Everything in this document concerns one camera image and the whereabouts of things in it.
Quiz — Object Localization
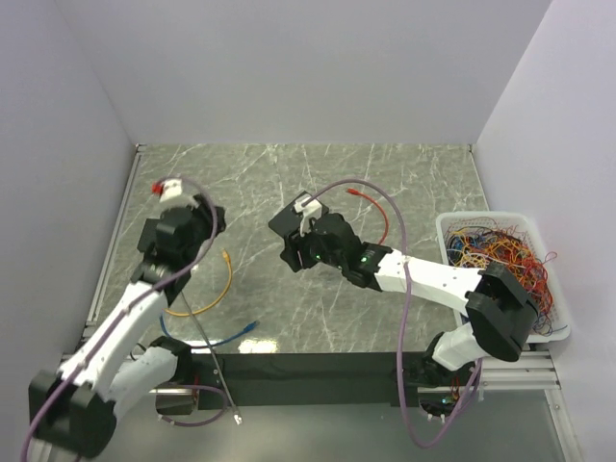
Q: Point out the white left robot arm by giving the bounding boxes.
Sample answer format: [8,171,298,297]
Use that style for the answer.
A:
[19,192,225,461]

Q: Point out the aluminium rail frame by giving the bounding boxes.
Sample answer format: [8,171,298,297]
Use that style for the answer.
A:
[28,142,578,462]

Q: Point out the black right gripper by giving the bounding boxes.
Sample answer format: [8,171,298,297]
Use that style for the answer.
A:
[279,216,347,273]

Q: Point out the yellow ethernet cable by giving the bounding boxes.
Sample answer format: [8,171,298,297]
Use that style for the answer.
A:
[163,248,234,318]

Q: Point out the grey ethernet cable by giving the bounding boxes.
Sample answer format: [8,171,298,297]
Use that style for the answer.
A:
[181,293,244,425]

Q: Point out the black TP-Link network switch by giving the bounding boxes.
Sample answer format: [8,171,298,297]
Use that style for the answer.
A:
[137,218,159,254]

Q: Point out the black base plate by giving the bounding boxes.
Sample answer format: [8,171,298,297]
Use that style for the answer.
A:
[170,351,399,407]

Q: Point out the tangled colourful wires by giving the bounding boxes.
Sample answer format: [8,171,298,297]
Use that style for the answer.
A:
[443,217,569,338]

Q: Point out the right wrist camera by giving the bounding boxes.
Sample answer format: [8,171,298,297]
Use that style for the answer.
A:
[293,192,322,237]

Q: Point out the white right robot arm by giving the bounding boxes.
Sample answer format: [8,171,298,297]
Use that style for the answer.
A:
[269,210,539,388]

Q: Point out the blue ethernet cable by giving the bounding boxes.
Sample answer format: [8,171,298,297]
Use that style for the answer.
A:
[158,310,261,348]

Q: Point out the red ethernet cable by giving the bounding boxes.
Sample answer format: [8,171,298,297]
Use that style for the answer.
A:
[346,187,391,246]

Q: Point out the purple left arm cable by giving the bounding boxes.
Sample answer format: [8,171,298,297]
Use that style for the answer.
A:
[18,177,230,462]

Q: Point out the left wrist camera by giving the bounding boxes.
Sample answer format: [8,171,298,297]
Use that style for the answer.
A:
[151,179,198,210]

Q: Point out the black Mercury network switch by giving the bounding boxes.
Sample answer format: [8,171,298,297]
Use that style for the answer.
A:
[268,191,329,238]

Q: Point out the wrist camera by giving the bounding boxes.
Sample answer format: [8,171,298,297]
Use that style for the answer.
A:
[293,192,322,237]
[151,179,198,210]

